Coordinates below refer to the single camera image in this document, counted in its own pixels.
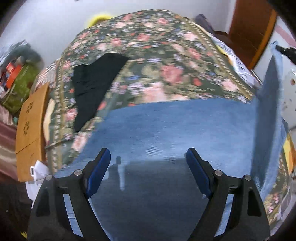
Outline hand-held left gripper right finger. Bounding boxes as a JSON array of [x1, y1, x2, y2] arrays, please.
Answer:
[[186, 148, 271, 241]]

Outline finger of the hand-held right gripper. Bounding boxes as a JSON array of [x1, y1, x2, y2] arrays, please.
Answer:
[[276, 45, 296, 65]]

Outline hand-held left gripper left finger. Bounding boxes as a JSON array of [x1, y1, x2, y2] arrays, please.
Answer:
[[26, 148, 111, 241]]

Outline blue denim pants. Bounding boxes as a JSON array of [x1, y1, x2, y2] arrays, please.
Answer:
[[54, 42, 289, 241]]

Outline white wardrobe sliding door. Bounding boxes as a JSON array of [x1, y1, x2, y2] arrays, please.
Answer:
[[254, 19, 296, 130]]

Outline brown wooden door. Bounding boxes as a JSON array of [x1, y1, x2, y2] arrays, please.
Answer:
[[228, 0, 278, 70]]

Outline white printed cloth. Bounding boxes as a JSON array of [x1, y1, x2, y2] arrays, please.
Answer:
[[213, 35, 262, 86]]

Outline white plastic object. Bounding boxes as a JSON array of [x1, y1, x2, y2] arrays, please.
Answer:
[[28, 160, 51, 200]]

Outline wooden board with flower cutouts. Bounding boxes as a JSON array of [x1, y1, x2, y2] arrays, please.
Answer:
[[15, 82, 50, 182]]

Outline grey backpack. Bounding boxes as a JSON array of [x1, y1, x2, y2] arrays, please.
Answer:
[[194, 14, 214, 35]]

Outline black cloth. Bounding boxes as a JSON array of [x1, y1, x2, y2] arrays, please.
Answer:
[[71, 53, 130, 132]]

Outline striped red curtain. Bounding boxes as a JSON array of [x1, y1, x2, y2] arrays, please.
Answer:
[[0, 109, 23, 176]]

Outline striped orange quilt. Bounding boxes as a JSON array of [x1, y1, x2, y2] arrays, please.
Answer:
[[35, 60, 61, 90]]

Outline green fabric bag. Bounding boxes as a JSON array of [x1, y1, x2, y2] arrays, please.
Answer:
[[0, 64, 41, 114]]

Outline floral blanket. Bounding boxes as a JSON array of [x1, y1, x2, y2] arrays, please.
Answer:
[[44, 9, 293, 224]]

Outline orange box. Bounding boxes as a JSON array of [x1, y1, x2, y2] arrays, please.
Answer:
[[5, 62, 23, 88]]

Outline grey pillow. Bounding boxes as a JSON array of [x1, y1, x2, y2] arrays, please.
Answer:
[[9, 43, 43, 67]]

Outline yellow foam arch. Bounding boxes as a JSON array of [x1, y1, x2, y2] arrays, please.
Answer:
[[89, 14, 114, 27]]

